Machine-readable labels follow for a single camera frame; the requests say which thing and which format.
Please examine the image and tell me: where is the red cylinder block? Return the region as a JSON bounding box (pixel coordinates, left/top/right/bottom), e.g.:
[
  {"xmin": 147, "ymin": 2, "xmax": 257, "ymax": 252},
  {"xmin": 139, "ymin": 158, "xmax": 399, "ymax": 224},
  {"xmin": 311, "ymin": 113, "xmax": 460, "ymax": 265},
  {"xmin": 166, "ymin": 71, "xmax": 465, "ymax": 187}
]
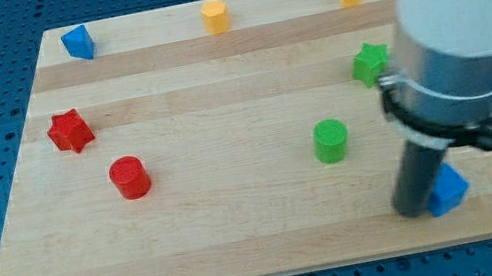
[{"xmin": 108, "ymin": 155, "xmax": 152, "ymax": 200}]

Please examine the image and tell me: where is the wooden board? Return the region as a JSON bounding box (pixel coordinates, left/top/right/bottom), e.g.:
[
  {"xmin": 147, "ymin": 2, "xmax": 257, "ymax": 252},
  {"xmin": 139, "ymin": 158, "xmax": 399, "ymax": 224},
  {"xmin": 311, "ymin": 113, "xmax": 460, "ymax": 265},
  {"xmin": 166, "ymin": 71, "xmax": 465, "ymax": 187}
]
[{"xmin": 0, "ymin": 0, "xmax": 492, "ymax": 276}]

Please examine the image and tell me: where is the green cylinder block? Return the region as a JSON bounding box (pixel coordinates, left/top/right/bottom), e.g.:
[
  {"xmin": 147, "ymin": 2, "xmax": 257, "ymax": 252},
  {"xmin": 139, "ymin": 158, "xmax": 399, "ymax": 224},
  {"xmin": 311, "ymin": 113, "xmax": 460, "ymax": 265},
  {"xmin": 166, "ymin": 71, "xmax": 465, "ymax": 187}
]
[{"xmin": 312, "ymin": 118, "xmax": 348, "ymax": 164}]

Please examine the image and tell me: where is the yellow hexagon block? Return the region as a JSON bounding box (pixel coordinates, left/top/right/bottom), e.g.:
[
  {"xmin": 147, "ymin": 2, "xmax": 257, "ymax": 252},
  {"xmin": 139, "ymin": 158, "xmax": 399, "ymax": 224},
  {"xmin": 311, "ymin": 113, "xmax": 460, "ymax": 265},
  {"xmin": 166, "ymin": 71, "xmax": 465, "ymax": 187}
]
[{"xmin": 200, "ymin": 0, "xmax": 231, "ymax": 35}]

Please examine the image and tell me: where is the green star block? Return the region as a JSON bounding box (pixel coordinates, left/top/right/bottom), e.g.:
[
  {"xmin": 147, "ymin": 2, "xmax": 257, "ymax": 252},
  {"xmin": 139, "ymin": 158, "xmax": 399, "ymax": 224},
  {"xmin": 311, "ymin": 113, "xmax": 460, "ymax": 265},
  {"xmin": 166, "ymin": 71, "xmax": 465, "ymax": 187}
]
[{"xmin": 352, "ymin": 43, "xmax": 389, "ymax": 88}]

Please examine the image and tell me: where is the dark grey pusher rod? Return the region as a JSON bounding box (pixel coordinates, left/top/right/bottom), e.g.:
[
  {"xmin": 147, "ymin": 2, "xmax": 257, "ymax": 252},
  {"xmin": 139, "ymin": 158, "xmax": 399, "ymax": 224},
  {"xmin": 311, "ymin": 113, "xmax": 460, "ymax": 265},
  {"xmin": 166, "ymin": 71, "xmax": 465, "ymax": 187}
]
[{"xmin": 391, "ymin": 141, "xmax": 446, "ymax": 218}]

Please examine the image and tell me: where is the red star block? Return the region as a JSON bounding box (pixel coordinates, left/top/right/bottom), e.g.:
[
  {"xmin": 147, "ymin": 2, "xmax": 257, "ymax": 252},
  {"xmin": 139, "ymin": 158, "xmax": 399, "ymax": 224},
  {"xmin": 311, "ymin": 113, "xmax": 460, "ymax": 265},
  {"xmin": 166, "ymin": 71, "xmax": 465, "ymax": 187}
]
[{"xmin": 47, "ymin": 108, "xmax": 96, "ymax": 153}]

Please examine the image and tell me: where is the blue triangle block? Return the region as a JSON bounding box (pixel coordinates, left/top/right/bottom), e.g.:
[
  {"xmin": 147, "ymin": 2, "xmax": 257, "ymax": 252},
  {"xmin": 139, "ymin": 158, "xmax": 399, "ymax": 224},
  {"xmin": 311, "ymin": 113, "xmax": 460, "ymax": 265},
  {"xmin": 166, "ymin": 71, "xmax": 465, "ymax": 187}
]
[{"xmin": 61, "ymin": 25, "xmax": 95, "ymax": 60}]

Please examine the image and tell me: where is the blue cube block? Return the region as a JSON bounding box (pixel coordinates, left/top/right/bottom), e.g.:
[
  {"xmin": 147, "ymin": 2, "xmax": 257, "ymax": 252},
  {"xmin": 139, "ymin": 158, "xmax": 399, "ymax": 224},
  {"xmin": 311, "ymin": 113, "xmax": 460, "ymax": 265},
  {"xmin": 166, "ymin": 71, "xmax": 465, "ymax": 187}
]
[{"xmin": 428, "ymin": 163, "xmax": 469, "ymax": 217}]

